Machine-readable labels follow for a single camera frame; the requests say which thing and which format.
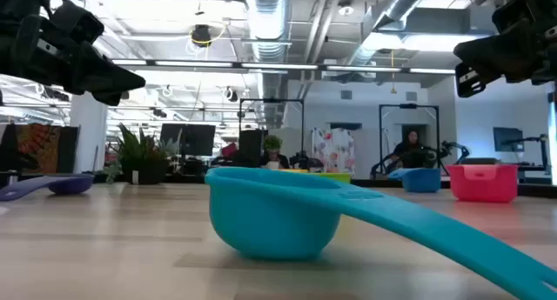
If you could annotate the green plant in black pot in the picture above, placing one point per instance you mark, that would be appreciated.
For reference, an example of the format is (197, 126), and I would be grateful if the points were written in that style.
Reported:
(143, 161)

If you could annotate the purple plastic measuring cup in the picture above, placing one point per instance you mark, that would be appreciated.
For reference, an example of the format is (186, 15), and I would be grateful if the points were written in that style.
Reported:
(69, 184)

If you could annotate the red chair back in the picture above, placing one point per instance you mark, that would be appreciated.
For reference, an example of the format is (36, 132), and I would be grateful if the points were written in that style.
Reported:
(230, 150)

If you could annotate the orange patterned wall hanging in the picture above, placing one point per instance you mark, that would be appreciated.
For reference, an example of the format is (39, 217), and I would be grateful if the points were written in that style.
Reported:
(39, 148)

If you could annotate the white square pillar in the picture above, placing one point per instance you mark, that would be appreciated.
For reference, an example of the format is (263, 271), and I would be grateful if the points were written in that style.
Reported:
(89, 135)

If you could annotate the person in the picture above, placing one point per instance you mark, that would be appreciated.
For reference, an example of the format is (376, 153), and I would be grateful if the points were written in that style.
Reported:
(280, 161)
(409, 154)

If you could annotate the blue plastic measuring cup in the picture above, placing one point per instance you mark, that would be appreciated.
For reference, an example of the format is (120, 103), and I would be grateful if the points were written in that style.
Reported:
(420, 182)

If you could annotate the green plastic measuring cup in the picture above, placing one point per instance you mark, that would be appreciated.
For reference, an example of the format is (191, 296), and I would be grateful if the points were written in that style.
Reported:
(335, 177)

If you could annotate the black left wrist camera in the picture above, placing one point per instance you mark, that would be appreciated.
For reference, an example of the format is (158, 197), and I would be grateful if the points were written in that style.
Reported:
(78, 24)

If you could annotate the black round ceiling device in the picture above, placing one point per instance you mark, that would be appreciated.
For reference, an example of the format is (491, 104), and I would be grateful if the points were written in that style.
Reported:
(201, 34)

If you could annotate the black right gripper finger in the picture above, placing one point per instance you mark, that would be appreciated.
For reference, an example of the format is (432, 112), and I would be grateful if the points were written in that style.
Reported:
(491, 54)
(470, 80)

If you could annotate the black equipment box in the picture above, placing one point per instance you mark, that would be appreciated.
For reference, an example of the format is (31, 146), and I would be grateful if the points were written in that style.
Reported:
(251, 148)

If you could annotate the black computer monitor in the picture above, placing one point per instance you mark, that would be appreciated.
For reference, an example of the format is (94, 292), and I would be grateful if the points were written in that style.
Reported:
(201, 140)
(174, 139)

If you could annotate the red plastic measuring cup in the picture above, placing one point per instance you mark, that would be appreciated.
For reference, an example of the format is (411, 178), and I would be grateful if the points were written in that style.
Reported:
(483, 189)

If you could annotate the dark wall screen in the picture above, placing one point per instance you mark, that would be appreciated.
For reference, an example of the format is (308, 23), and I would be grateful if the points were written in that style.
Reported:
(508, 139)

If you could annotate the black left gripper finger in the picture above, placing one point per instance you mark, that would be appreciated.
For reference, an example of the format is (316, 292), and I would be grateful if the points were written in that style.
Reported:
(109, 78)
(111, 98)

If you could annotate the floral fabric screen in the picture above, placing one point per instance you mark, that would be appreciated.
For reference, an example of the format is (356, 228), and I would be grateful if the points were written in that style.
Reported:
(333, 150)

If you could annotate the black background robot arm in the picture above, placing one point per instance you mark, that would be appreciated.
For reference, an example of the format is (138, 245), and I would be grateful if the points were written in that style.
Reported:
(304, 162)
(454, 147)

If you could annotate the silver round ventilation duct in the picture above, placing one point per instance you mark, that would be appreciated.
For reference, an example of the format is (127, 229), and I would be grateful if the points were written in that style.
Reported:
(391, 13)
(267, 17)

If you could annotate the small plant in white pot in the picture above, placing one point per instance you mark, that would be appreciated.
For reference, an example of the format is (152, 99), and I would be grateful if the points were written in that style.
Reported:
(273, 142)

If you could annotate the teal plastic measuring cup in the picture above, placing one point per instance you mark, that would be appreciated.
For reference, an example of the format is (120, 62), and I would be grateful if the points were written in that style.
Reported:
(270, 217)

